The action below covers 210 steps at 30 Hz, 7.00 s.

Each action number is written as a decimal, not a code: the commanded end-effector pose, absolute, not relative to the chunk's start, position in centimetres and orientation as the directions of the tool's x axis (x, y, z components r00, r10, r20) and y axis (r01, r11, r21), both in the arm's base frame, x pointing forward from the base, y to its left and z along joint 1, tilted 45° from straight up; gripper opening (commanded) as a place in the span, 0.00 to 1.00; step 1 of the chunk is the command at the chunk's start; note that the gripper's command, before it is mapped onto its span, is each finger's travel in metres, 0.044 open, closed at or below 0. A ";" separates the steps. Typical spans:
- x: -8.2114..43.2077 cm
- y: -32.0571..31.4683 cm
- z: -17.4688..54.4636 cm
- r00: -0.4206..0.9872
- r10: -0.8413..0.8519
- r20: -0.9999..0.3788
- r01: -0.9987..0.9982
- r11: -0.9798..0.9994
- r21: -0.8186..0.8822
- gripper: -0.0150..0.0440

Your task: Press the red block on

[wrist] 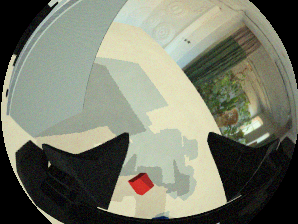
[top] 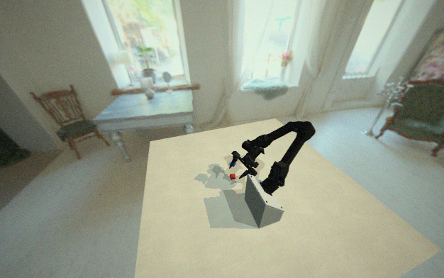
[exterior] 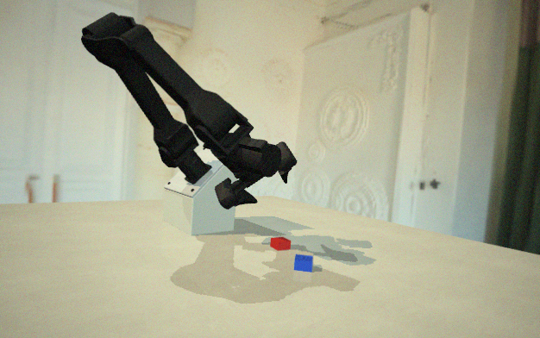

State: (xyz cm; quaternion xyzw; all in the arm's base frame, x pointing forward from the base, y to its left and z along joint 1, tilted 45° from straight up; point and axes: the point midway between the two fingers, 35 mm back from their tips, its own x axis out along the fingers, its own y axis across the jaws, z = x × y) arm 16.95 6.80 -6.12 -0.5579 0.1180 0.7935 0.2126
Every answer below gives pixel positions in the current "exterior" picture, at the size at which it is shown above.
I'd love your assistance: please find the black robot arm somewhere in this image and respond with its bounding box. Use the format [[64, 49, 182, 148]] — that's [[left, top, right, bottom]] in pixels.
[[81, 12, 281, 185]]

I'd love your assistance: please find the red block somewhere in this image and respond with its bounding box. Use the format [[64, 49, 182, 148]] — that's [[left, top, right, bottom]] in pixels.
[[270, 237, 291, 251]]

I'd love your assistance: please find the blue block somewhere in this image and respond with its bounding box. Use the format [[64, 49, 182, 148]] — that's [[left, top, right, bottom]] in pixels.
[[294, 253, 313, 272]]

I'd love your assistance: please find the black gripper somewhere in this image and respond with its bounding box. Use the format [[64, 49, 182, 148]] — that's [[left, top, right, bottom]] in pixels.
[[215, 141, 297, 210]]

